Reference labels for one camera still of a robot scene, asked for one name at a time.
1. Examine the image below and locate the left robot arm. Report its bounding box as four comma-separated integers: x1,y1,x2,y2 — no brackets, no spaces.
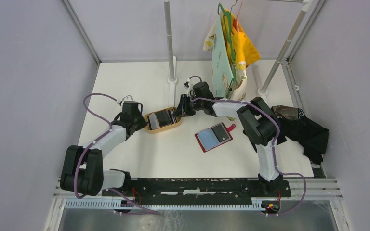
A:
59,101,147,198

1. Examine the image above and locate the red card holder wallet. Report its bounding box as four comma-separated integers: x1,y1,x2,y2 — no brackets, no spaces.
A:
194,122,236,153

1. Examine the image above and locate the pink clothes hanger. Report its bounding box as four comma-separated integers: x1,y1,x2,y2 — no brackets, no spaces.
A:
232,0,244,32

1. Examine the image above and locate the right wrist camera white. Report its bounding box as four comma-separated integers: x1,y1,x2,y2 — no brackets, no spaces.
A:
184,81,193,97

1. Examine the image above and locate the black clothes pile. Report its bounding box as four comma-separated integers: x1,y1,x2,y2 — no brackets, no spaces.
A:
271,105,329,165

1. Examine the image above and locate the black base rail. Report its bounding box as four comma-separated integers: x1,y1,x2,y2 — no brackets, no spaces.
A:
118,178,291,206

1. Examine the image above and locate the yellow garment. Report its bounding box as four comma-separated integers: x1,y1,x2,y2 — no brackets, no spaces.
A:
220,12,261,70

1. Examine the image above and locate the mint green cartoon cloth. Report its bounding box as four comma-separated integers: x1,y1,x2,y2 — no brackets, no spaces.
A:
212,15,234,99

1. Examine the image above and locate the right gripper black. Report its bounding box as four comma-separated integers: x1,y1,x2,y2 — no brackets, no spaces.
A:
172,94,204,117

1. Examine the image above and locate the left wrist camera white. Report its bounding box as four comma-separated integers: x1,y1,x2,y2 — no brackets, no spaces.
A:
116,95,133,106

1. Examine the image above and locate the black VIP credit card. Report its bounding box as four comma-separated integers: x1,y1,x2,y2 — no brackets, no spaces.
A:
212,123,232,144

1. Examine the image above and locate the white clothes rack frame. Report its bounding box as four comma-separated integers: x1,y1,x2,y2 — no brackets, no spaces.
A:
163,0,312,106

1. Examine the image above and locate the stack of credit cards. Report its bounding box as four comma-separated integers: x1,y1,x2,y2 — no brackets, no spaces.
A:
146,107,179,130

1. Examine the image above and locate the white slotted cable duct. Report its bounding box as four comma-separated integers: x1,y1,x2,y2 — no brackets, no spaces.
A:
64,197,266,212

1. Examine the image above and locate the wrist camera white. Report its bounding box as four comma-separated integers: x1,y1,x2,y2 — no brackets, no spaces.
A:
116,95,133,106
184,81,193,97

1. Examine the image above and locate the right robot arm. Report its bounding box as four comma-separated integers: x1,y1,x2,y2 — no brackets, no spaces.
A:
173,80,283,196

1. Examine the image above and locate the green clothes hanger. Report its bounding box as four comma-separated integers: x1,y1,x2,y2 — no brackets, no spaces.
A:
217,3,236,79

